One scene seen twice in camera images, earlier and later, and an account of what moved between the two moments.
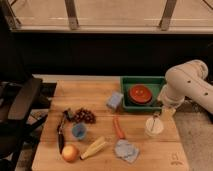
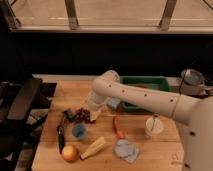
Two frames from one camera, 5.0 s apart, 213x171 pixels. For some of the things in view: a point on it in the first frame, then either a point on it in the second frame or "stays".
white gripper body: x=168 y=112 → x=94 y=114
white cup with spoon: x=154 y=125 stays
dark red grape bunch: x=85 y=116 stays
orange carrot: x=119 y=128 stays
